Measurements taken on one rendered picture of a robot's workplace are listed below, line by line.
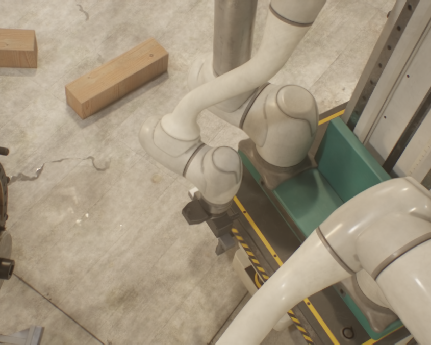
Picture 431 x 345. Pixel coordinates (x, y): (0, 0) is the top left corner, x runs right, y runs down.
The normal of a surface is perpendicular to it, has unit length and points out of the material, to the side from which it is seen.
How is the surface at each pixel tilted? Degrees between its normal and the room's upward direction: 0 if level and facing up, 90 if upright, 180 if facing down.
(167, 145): 61
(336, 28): 0
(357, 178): 90
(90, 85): 0
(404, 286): 55
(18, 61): 90
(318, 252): 48
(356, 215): 37
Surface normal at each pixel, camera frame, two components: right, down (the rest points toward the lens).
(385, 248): -0.56, -0.15
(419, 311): -0.70, 0.13
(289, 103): 0.24, -0.51
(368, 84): -0.85, 0.40
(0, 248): 0.98, 0.20
